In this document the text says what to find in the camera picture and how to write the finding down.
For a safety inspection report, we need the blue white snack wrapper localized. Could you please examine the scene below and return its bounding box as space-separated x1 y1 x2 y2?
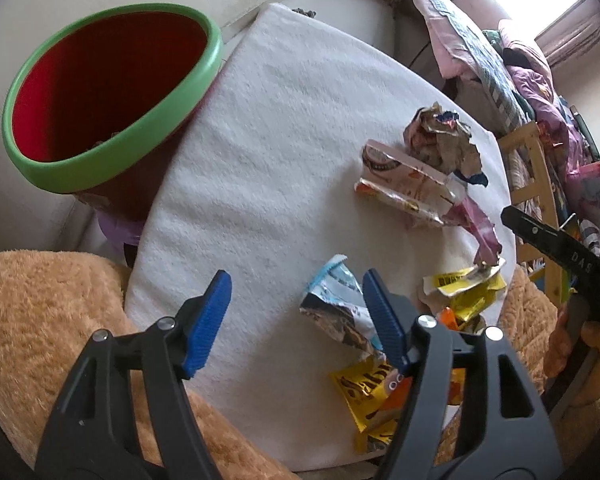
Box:
300 254 387 352

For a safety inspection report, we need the crumpled pink white packet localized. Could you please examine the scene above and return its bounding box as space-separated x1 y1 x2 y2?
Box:
355 140 468 230

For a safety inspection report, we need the pink foil wrapper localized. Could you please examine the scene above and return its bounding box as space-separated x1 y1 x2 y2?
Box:
442 195 504 273

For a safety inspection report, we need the wooden chair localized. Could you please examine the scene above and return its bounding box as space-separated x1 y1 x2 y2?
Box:
497 122 578 306

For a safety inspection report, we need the purple plastic stool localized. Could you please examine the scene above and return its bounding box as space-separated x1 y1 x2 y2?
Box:
94 207 146 252

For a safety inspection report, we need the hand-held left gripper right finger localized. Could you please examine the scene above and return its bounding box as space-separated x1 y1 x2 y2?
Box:
362 268 566 480

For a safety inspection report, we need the blue patterned quilt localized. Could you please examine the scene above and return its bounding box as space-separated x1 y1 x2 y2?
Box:
409 0 536 133

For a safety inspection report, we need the tan plush blanket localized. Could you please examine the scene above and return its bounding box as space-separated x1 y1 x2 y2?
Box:
0 249 581 480

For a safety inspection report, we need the crumpled brown paper wrapper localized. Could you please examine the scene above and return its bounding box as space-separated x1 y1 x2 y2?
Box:
402 101 490 188

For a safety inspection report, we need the red bin with green rim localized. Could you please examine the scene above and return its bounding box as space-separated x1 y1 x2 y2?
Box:
1 2 226 223

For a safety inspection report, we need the white towel mat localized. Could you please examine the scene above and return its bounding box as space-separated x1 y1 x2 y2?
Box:
124 2 518 472

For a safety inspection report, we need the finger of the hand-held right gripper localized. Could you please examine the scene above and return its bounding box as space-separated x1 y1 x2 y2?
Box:
500 204 600 282

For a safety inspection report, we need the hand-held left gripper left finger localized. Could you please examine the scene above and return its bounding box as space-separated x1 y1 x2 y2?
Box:
35 270 232 480

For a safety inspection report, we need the pile of clothes and bedding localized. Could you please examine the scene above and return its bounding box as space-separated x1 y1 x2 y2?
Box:
497 19 600 221

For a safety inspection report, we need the crumpled yellow wrapper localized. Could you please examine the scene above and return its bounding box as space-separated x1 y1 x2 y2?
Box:
419 257 508 333

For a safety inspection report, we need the yellow orange snack wrapper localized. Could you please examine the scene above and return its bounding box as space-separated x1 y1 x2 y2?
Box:
329 345 468 456

